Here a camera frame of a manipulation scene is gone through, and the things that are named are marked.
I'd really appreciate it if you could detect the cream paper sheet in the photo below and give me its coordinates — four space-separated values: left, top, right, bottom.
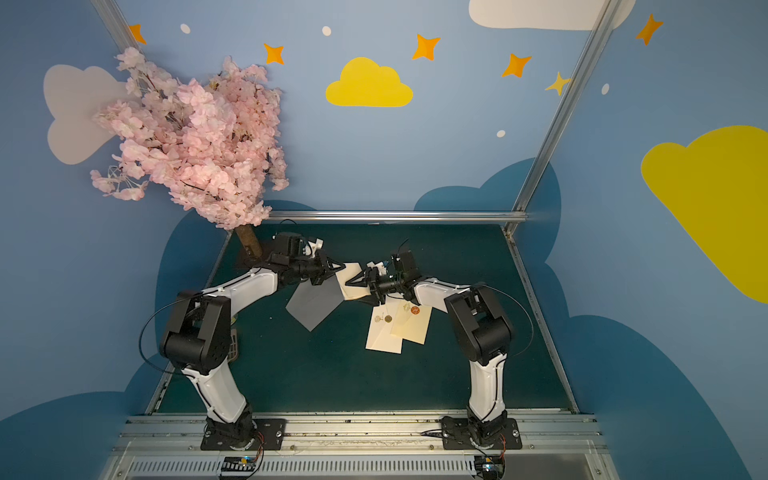
336 263 375 303

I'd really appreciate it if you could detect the cream envelope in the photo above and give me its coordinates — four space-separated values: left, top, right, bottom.
392 300 432 345

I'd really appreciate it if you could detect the grey envelope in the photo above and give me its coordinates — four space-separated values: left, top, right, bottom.
286 275 344 331

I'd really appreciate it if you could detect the white envelope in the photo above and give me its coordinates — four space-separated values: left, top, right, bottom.
365 298 402 354

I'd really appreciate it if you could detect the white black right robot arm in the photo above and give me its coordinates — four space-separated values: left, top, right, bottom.
342 251 515 448

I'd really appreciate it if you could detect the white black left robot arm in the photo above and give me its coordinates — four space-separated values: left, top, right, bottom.
159 232 345 451

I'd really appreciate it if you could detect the brown artificial tree trunk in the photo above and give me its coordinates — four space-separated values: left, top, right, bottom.
234 225 263 262

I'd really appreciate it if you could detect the brown plastic scoop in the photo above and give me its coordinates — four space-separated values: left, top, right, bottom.
227 328 239 362

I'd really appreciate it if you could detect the pink cherry blossom tree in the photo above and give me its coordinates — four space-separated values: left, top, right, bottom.
90 47 289 230

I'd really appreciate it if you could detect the right green circuit board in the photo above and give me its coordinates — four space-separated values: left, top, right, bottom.
473 455 505 480

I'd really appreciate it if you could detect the green circuit board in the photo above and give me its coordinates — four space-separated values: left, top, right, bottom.
218 456 263 479
473 455 505 480

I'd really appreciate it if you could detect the left green circuit board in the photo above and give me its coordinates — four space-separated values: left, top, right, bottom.
218 456 263 479

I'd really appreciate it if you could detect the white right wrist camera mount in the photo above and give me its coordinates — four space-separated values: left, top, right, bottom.
367 262 387 275

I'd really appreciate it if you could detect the dark metal tree base plate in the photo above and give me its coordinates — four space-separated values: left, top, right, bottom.
234 240 274 270

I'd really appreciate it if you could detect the aluminium back frame rail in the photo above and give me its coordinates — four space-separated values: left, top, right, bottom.
269 210 527 224

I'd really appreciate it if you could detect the aluminium right corner post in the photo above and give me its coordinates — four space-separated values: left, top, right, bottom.
504 0 623 240

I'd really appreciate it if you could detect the aluminium corner post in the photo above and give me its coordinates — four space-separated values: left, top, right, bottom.
90 0 140 52
504 0 623 240

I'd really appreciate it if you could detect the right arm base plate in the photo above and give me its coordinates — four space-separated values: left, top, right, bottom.
439 415 523 451

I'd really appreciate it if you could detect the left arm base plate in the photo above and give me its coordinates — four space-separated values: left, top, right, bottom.
200 418 287 451

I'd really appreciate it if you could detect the aluminium front rail platform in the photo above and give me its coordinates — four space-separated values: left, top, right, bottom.
100 409 619 479

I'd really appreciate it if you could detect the aluminium left corner post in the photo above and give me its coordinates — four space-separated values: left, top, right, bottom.
90 0 140 52

